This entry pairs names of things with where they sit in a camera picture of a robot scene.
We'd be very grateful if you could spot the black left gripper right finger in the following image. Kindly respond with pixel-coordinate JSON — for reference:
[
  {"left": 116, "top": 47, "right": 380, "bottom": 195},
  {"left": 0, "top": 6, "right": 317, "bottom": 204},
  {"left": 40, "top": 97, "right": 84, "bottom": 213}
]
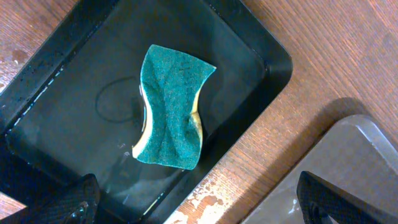
[{"left": 296, "top": 171, "right": 397, "bottom": 224}]

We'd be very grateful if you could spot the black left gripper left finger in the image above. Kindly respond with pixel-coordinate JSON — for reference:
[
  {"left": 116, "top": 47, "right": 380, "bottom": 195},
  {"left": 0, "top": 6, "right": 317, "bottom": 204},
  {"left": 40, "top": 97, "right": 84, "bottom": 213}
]
[{"left": 1, "top": 174, "right": 100, "bottom": 224}]

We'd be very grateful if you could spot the green and yellow sponge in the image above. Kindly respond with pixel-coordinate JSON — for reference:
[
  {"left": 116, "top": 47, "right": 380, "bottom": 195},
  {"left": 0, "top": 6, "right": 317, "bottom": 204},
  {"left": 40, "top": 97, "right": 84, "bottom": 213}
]
[{"left": 132, "top": 44, "right": 216, "bottom": 170}]

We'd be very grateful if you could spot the brown serving tray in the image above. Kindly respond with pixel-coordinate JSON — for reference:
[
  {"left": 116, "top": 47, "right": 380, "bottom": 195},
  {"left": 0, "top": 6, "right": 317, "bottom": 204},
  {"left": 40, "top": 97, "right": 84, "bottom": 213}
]
[{"left": 243, "top": 115, "right": 397, "bottom": 223}]

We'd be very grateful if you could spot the black plastic tray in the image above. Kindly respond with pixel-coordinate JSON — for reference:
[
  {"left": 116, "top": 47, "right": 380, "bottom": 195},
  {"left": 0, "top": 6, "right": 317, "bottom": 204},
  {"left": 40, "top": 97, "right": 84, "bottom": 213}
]
[{"left": 1, "top": 0, "right": 292, "bottom": 223}]

